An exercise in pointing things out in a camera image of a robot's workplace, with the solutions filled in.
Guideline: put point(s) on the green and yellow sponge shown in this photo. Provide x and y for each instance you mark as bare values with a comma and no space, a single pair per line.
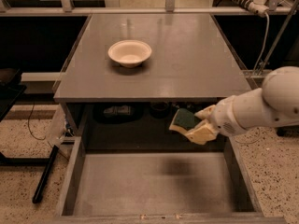
183,121

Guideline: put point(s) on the black table leg base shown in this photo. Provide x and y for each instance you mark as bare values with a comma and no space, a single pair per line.
46,163

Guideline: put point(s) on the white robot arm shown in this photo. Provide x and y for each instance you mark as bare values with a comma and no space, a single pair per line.
275,104

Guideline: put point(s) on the black chair at left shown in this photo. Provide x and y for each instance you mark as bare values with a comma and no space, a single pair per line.
10,89

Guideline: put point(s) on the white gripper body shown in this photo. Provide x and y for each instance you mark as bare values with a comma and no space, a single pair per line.
224,118

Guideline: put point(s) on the white paper bowl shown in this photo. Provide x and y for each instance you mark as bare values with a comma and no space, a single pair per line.
129,53

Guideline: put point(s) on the black tray with items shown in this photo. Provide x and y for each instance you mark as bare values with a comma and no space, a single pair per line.
117,113

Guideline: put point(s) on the grey open top drawer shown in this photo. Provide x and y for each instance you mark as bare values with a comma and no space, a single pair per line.
158,188

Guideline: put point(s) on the grey cabinet with top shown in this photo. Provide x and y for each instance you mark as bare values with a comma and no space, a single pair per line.
190,62

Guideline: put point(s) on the black tape roll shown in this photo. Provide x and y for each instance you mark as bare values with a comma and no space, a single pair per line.
159,110

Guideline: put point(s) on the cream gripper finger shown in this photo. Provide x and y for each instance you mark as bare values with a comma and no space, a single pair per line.
202,133
205,113

